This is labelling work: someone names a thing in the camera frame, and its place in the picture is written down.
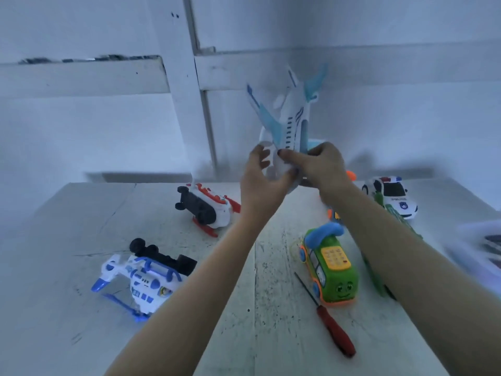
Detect red white toy vehicle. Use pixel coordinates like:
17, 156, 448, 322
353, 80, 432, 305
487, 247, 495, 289
174, 182, 242, 238

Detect black white toy car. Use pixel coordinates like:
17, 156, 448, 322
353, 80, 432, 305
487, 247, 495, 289
361, 176, 420, 221

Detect red screwdriver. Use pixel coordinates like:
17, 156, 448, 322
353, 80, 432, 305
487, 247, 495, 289
294, 271, 357, 359

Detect person's left forearm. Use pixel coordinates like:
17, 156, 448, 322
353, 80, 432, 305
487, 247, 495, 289
105, 214, 263, 376

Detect green orange toy car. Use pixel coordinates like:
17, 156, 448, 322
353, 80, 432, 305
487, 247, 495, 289
297, 222, 361, 308

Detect person's right hand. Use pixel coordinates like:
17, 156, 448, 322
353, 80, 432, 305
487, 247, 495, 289
278, 142, 357, 204

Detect white blue toy vehicle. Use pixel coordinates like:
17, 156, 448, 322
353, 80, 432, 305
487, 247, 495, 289
90, 238, 198, 320

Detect yellow orange toy car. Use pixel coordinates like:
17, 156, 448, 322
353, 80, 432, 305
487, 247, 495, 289
327, 169, 360, 224

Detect person's right forearm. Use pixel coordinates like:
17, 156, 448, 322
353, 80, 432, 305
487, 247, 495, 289
327, 182, 501, 376

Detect person's left hand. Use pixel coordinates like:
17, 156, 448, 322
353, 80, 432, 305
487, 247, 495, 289
240, 143, 300, 226

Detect white toy airplane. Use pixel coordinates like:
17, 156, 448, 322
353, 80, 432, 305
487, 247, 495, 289
246, 65, 330, 193

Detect dark green toy helicopter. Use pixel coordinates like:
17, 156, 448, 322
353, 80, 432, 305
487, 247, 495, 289
362, 192, 424, 301

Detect clear plastic container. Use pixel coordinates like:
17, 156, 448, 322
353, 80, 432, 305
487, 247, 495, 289
446, 219, 501, 296

